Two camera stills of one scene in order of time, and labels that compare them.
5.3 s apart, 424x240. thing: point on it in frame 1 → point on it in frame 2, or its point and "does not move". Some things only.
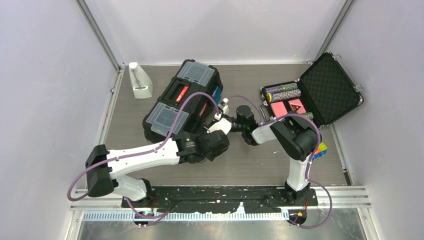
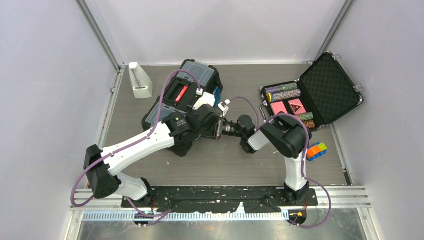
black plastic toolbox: [186, 104] does not move
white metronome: [141, 85] does not move
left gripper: [211, 157] → [189, 113]
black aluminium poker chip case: [326, 91] does not move
